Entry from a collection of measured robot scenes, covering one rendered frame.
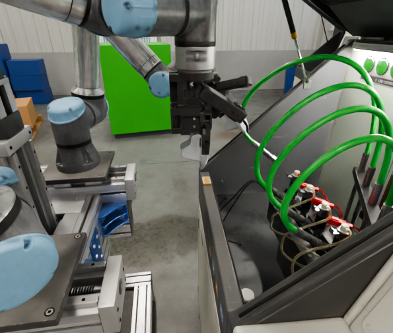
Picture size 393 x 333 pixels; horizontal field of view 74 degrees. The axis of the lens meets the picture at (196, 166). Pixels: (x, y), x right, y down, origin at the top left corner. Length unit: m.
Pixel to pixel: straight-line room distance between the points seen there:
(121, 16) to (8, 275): 0.36
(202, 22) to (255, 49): 7.13
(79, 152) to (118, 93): 3.02
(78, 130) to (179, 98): 0.51
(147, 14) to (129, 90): 3.54
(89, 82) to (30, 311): 0.73
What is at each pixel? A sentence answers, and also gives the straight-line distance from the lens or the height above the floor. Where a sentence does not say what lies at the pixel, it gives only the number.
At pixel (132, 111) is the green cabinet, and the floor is 0.41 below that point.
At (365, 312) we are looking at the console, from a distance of 0.62.
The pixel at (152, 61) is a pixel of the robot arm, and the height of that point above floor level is 1.40.
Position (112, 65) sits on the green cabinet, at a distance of 3.89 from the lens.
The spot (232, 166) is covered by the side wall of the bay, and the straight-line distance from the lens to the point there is 1.11.
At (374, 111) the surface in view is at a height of 1.34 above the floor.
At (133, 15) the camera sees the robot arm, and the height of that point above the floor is 1.50.
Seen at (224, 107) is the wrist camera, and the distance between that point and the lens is 0.53.
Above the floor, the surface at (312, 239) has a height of 1.08.
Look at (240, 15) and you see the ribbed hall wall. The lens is 7.45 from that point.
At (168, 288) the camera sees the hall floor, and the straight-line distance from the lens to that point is 1.86.
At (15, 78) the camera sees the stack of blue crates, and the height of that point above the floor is 0.56.
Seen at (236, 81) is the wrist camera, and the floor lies 1.34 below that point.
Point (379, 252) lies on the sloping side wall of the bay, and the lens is 0.56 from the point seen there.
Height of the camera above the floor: 1.48
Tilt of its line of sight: 28 degrees down
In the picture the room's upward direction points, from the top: straight up
